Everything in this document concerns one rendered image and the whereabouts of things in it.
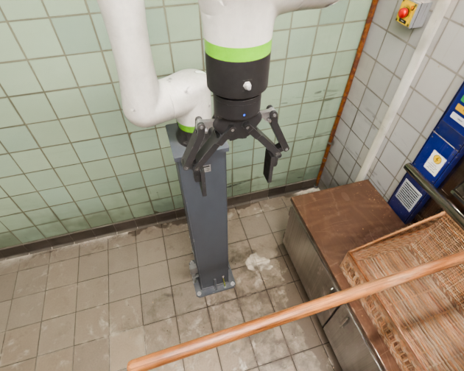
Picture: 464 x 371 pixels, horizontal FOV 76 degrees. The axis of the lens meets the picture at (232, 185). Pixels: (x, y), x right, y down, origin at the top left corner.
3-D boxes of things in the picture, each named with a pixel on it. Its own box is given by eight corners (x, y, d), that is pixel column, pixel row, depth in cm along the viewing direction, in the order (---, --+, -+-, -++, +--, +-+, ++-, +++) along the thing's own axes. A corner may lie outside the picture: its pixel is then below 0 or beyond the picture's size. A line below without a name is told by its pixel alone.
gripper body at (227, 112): (255, 72, 48) (252, 121, 55) (205, 79, 47) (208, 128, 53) (272, 95, 43) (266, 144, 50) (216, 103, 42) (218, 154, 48)
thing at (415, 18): (406, 19, 136) (417, -6, 129) (422, 27, 130) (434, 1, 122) (393, 20, 135) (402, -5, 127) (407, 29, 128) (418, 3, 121)
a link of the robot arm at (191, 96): (164, 121, 109) (154, 72, 95) (202, 108, 114) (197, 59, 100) (179, 140, 101) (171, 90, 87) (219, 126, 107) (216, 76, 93)
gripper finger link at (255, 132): (235, 116, 51) (241, 110, 51) (270, 146, 59) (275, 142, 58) (241, 129, 48) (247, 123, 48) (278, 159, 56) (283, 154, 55)
